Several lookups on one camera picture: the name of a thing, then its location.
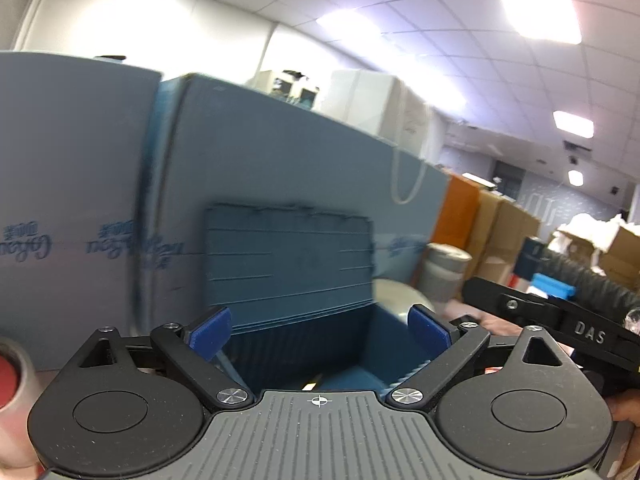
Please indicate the dark ribbed jacket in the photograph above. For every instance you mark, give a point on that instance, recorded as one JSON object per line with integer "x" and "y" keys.
{"x": 595, "y": 280}

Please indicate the ceiling light panel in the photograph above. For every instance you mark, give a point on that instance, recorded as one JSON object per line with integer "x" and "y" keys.
{"x": 574, "y": 124}
{"x": 575, "y": 177}

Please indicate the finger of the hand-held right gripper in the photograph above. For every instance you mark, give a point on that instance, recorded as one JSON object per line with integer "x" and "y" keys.
{"x": 505, "y": 300}

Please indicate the blue plastic storage box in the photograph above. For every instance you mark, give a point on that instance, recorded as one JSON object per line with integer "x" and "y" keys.
{"x": 290, "y": 265}

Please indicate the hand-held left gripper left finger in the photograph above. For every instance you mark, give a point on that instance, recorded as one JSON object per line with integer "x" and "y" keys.
{"x": 212, "y": 332}

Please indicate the large blue paper bag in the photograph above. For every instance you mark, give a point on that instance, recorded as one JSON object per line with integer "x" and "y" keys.
{"x": 65, "y": 185}

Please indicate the person's right hand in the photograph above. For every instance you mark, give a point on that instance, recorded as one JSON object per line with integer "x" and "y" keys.
{"x": 627, "y": 410}

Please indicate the clear glass object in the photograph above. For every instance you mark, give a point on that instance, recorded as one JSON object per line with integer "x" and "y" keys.
{"x": 634, "y": 321}

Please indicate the white ceramic bowl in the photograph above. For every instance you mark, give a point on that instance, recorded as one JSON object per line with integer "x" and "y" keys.
{"x": 395, "y": 292}

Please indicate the grey lidded cup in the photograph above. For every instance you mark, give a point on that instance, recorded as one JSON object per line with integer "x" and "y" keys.
{"x": 442, "y": 270}

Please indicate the blue plastic bin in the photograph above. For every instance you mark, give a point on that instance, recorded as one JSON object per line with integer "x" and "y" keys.
{"x": 550, "y": 285}

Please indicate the dark door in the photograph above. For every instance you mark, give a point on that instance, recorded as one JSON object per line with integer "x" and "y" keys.
{"x": 507, "y": 177}

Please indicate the cardboard box with white packing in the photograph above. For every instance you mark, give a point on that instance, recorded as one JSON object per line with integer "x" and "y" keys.
{"x": 615, "y": 245}

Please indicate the blue foam partition boards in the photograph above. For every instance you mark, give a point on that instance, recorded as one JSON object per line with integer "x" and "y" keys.
{"x": 280, "y": 160}

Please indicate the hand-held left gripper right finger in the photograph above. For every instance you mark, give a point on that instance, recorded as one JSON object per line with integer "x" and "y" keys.
{"x": 426, "y": 329}

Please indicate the orange box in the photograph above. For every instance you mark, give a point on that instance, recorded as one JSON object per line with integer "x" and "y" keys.
{"x": 455, "y": 210}

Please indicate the dark bottle with striped label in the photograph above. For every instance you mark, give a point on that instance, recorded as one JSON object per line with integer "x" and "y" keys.
{"x": 531, "y": 257}

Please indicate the tall cardboard box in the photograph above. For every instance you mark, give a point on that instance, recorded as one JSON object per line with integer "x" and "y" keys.
{"x": 505, "y": 240}

